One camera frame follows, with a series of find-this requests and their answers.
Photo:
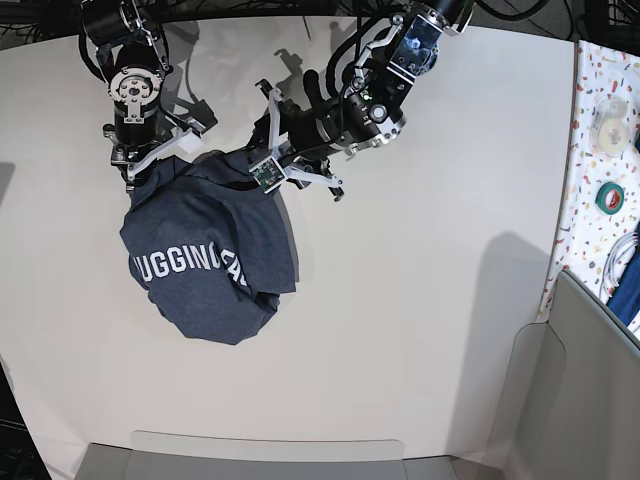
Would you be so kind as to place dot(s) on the green tape roll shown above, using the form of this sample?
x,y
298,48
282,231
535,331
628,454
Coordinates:
x,y
610,198

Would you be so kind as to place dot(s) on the confetti patterned side cloth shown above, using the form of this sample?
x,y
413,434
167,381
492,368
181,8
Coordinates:
x,y
594,246

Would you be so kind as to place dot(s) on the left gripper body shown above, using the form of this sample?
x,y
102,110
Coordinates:
x,y
301,140

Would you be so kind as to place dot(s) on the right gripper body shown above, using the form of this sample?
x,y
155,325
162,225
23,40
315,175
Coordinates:
x,y
135,148

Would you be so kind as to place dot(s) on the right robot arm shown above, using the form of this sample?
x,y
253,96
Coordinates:
x,y
128,51

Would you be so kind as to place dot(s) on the grey bin right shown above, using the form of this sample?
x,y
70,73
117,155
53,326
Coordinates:
x,y
570,407

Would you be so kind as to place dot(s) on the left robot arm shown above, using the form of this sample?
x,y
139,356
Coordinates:
x,y
356,104

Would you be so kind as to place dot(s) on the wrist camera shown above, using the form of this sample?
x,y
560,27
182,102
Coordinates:
x,y
268,174
190,143

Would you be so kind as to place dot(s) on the grey tray bottom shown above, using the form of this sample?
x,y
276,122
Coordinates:
x,y
154,455

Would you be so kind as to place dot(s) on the navy blue t-shirt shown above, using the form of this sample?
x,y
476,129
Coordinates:
x,y
209,247

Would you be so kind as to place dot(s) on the clear tape roll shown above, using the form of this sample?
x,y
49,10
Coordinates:
x,y
610,133

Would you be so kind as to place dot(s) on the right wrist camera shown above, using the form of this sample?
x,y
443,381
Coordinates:
x,y
190,143

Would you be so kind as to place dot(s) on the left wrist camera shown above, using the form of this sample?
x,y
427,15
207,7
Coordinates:
x,y
268,174

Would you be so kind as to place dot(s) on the dark blue folded cloth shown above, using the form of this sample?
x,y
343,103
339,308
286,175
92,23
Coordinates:
x,y
624,302

